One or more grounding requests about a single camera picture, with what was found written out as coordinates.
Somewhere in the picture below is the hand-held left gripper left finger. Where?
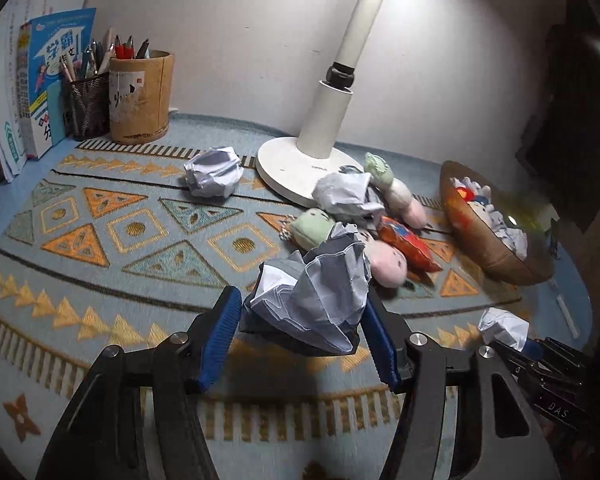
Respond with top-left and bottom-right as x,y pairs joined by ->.
35,285 -> 243,480

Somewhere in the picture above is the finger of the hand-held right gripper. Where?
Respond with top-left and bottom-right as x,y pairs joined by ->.
524,339 -> 588,386
492,344 -> 546,396

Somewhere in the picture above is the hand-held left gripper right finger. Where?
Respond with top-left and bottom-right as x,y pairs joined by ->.
362,292 -> 561,480

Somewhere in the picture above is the white paper ball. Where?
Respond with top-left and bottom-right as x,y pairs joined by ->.
477,307 -> 530,351
183,146 -> 244,198
239,222 -> 373,356
312,170 -> 387,221

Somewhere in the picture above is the amber ribbed glass bowl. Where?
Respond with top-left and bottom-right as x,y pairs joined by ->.
439,160 -> 556,286

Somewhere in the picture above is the pile of papers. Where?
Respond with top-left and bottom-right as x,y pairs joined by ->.
452,174 -> 531,261

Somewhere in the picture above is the green white pink dango plush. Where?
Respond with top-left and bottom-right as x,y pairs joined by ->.
364,152 -> 429,226
282,208 -> 408,289

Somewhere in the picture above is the white plastic stick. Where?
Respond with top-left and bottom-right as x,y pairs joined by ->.
555,294 -> 581,339

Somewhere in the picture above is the orange snack packet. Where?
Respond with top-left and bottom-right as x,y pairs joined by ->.
376,216 -> 443,273

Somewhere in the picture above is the patterned blue woven mat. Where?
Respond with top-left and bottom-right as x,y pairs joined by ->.
0,112 -> 593,480

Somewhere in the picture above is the white desk lamp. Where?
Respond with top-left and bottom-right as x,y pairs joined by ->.
255,0 -> 401,209

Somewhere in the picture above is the black monitor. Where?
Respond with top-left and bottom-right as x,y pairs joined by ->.
515,10 -> 600,233

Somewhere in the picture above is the bamboo pen holder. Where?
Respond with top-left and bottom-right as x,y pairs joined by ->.
109,50 -> 175,145

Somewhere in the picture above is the black mesh pen holder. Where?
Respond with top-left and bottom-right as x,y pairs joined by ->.
62,71 -> 112,142

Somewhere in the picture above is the bunch of pens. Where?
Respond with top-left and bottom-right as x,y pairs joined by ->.
60,27 -> 151,82

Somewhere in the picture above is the blue workbook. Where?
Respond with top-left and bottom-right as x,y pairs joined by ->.
17,7 -> 97,160

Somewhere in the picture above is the row of books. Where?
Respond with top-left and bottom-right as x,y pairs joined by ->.
0,0 -> 96,183

